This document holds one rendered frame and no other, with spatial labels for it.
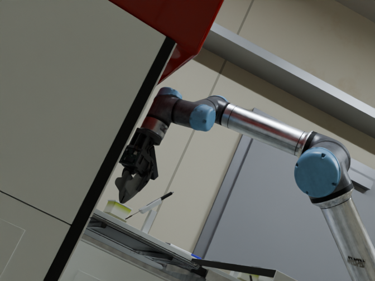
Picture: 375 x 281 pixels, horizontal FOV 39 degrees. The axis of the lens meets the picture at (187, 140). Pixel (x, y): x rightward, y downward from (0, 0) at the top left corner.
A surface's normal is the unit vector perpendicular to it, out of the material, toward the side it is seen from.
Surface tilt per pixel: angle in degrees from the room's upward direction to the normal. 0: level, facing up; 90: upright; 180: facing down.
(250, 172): 90
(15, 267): 90
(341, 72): 90
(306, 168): 122
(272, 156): 90
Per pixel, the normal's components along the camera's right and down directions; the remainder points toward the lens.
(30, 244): 0.38, -0.15
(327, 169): -0.51, 0.09
